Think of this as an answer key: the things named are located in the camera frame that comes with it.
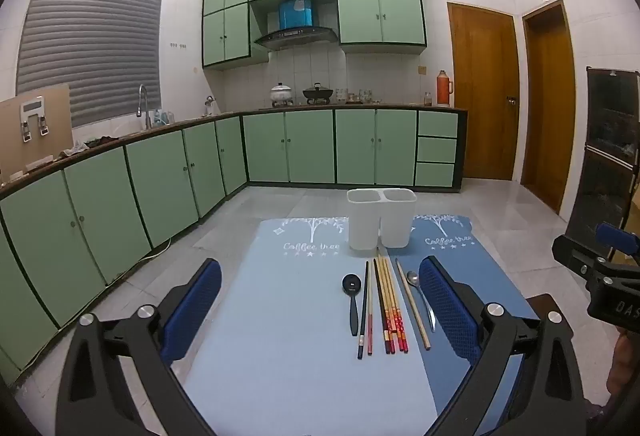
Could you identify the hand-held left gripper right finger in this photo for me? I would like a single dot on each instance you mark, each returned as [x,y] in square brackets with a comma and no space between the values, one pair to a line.
[450,311]

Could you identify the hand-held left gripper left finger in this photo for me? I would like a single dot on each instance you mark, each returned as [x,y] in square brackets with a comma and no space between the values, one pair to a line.
[192,311]

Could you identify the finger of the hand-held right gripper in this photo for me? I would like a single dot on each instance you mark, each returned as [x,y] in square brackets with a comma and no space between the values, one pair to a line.
[575,253]
[615,236]

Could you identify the plain bamboo chopstick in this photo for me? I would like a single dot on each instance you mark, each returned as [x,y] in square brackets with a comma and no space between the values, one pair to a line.
[412,303]

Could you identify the metal spoon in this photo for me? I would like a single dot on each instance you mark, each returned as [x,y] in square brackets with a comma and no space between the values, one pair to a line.
[412,279]

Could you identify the red-ended bamboo chopstick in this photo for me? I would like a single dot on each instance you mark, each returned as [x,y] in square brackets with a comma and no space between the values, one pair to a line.
[370,316]
[395,303]
[391,303]
[386,303]

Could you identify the black chopstick gold band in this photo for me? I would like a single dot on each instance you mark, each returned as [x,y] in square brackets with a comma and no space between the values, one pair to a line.
[363,306]

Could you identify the black plastic spoon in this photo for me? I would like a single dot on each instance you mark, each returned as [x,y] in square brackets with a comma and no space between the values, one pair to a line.
[351,285]

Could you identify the white two-compartment utensil holder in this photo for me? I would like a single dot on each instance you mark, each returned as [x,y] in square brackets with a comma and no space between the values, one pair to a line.
[362,221]

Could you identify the person's right hand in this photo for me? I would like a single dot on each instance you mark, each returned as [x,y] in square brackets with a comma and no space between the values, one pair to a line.
[625,361]

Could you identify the dark blue table mat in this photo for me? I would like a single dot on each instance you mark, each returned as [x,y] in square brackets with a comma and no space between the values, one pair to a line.
[480,246]

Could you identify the light blue table mat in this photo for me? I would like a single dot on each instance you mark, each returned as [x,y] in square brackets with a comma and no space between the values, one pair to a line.
[280,316]

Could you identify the black glass-front cabinet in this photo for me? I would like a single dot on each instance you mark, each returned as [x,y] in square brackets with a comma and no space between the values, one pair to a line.
[605,136]

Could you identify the wooden door in recess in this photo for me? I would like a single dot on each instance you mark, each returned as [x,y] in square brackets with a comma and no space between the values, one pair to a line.
[547,106]

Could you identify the dark cloth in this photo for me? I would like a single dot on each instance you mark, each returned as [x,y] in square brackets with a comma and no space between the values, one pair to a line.
[100,140]

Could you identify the bottles beside sink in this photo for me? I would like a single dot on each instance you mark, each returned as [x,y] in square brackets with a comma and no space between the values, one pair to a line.
[162,117]

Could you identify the small metal tap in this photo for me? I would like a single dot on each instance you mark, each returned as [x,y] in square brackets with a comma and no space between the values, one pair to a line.
[210,102]

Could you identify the orange thermos flask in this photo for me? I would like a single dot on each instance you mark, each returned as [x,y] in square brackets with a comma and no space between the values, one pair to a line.
[443,88]

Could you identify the tall metal sink faucet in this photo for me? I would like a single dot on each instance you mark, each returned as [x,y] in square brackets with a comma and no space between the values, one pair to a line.
[141,91]

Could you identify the brown cardboard board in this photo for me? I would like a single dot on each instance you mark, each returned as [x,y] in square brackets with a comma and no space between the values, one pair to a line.
[55,131]

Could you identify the glass cups on tray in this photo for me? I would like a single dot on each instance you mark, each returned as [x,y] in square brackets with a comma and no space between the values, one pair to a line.
[365,95]

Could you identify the white cooking pot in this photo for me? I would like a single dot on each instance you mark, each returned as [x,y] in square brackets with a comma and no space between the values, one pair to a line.
[281,93]

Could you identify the black wok with lid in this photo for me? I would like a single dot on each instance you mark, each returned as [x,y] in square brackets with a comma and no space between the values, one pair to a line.
[317,92]

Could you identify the grey window blind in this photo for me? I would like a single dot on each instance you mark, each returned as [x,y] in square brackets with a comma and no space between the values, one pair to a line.
[90,41]

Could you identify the black range hood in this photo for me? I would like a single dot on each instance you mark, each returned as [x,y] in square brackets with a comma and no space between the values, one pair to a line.
[295,37]

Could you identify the blue wrapped hood chimney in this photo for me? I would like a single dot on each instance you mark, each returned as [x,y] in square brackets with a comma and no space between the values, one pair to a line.
[297,12]

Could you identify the white bracket with latches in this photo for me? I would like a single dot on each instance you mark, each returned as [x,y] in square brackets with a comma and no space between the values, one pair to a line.
[32,106]

